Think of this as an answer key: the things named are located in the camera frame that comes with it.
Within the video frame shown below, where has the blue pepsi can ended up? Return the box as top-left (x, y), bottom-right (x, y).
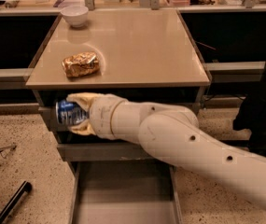
top-left (55, 100), bottom-right (89, 126)

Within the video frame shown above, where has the grey top drawer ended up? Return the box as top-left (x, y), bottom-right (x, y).
top-left (35, 87), bottom-right (203, 132)

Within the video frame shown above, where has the grey bottom drawer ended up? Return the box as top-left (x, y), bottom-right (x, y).
top-left (67, 160), bottom-right (183, 224)

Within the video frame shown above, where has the grey middle drawer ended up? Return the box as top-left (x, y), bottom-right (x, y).
top-left (54, 131), bottom-right (152, 161)

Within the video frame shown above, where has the grey drawer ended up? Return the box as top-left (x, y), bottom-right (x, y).
top-left (67, 160), bottom-right (183, 224)
top-left (35, 87), bottom-right (203, 132)
top-left (54, 131), bottom-right (152, 161)

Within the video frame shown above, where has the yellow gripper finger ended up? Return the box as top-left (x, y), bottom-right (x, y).
top-left (66, 92), bottom-right (104, 111)
top-left (68, 119), bottom-right (95, 136)

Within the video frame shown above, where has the crumpled gold chip bag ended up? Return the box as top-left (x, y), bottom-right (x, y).
top-left (62, 51), bottom-right (100, 77)

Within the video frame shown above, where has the thin metal wire stand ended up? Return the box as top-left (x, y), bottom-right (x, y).
top-left (0, 145), bottom-right (17, 166)

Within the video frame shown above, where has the white bowl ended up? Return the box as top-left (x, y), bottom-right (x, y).
top-left (61, 5), bottom-right (89, 27)

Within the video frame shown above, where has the black chair leg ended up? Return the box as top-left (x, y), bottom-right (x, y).
top-left (0, 181), bottom-right (32, 224)

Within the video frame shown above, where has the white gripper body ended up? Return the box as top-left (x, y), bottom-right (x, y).
top-left (89, 94), bottom-right (126, 140)

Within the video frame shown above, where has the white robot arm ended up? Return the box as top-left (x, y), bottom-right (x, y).
top-left (66, 92), bottom-right (266, 211)

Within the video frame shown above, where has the grey drawer cabinet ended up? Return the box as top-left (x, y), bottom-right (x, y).
top-left (25, 8), bottom-right (212, 224)

